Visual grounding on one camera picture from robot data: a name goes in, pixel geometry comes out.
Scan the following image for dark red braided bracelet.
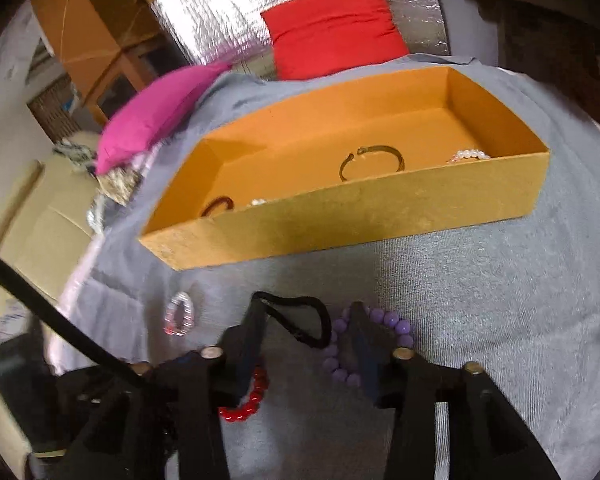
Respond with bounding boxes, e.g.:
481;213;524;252
199;195;236;219

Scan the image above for pale pink bead bracelet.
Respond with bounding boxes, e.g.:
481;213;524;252
447;148;492;165

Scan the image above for grey blanket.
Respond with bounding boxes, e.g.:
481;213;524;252
59;54;600;480

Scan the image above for pink bed sheet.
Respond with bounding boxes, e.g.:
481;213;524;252
38;132;156;362

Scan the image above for metal bangle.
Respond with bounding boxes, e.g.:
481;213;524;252
338;144;405;182

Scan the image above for orange cardboard box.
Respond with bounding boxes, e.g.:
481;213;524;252
140;66;550;270

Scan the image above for patterned beige cloth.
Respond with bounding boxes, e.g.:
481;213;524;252
97;167;142;206

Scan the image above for magenta pillow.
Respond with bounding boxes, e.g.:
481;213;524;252
95;63;230;176

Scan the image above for red square cushion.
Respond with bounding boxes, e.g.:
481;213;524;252
261;0;408;80

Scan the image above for wooden cabinet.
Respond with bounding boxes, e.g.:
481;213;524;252
30;0;184;126

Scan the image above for wooden shelf table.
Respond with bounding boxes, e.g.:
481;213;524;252
470;0;600;123

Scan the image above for red bead bracelet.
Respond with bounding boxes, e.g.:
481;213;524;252
217;365;272;424

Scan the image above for purple bead bracelet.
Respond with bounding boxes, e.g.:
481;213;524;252
322;304;415;389

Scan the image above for black cord with ring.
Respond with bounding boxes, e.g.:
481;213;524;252
252;289;334;350

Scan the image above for pink crystal bead bracelet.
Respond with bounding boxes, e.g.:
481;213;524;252
161;290;196;338

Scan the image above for black cable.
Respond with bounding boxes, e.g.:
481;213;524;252
0;242;152;391

